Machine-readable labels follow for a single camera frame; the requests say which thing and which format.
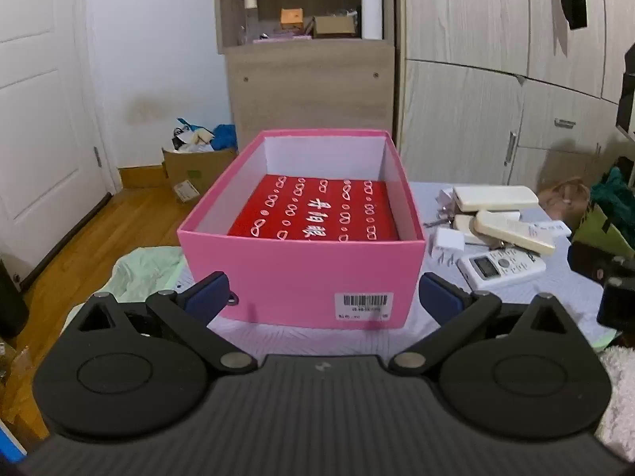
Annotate brown bag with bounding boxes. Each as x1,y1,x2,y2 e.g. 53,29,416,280
538,176,592,230

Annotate clear bottle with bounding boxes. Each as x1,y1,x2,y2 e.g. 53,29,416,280
242,0,259,43

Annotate cream remote with display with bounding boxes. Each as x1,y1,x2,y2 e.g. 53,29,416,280
473,209,556,257

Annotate white rectangular case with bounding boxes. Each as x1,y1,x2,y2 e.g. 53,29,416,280
452,186,539,212

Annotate dark flat panel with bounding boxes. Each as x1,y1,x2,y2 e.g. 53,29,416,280
615,41,635,138

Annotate olive green bag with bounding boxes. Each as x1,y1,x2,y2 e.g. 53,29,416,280
572,202,635,255

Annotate white card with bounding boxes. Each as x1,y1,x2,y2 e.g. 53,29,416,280
526,220,573,239

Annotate pale green cloth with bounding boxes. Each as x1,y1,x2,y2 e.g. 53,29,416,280
63,247,185,330

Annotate blue cloth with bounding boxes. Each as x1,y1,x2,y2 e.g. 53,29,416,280
212,123,237,151

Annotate teal cloth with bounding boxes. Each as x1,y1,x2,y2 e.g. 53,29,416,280
589,165,635,220

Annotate white door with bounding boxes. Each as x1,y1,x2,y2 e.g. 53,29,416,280
0,0,119,291

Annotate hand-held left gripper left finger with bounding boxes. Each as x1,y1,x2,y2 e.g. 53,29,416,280
62,272,259,378

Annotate blue plastic item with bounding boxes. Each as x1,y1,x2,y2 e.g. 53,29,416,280
0,419,29,465

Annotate white remote control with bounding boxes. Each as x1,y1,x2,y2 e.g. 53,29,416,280
457,247,547,289

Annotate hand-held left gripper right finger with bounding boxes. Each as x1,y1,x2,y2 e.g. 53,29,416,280
388,273,593,378

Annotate white paper towel roll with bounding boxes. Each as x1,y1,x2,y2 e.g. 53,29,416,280
360,0,384,41

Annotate pink cardboard box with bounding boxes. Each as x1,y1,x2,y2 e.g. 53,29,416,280
177,129,426,330

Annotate pink flat items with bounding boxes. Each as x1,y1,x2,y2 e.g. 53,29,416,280
252,32,313,44

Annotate small brown cardboard box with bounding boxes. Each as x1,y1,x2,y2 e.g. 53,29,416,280
312,15,358,39

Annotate white bag with blue handle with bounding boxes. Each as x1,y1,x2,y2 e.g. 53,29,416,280
172,117,215,154

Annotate wooden shelf cabinet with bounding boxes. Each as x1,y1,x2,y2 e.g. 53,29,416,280
214,0,398,152

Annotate white charger adapter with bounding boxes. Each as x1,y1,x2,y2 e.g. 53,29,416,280
431,228,466,265

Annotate pale fluffy garment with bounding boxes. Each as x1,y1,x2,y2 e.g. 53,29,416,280
594,344,635,459

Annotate cardboard box with clutter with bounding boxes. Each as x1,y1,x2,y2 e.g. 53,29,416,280
162,145,238,204

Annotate pale wooden wardrobe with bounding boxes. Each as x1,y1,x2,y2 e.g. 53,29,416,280
396,0,635,194

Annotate red printed sheet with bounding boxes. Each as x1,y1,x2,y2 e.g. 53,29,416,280
227,175,400,243

